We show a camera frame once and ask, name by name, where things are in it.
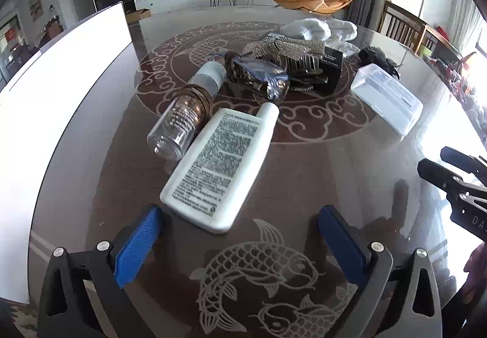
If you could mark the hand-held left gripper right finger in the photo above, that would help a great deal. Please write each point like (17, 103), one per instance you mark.
(342, 246)

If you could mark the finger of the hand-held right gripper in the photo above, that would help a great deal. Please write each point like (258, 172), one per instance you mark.
(462, 161)
(437, 174)

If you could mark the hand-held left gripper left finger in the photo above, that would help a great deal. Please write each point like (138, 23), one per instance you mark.
(137, 246)

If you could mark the white lotion bottle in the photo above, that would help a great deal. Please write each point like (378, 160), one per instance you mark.
(217, 166)

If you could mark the rhinestone bow hair clip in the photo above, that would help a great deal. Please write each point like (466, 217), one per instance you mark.
(289, 45)

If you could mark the white plastic case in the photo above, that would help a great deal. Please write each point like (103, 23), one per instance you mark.
(388, 98)

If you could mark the cluttered wooden sideboard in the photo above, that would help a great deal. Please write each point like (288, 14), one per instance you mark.
(452, 64)

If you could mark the black mesh hair accessory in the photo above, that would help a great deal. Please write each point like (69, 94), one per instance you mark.
(378, 58)

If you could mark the clear plastic bottle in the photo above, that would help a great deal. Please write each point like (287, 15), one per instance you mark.
(179, 121)

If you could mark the black box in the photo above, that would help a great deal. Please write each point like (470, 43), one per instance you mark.
(333, 69)

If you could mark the wooden chair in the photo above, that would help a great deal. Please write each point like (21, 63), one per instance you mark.
(399, 24)

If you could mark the clear plastic wrapped packet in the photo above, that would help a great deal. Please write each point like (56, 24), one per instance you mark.
(304, 66)

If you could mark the cardboard box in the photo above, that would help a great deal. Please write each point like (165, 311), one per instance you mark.
(137, 15)

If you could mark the wall painting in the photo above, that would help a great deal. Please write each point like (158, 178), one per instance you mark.
(35, 5)

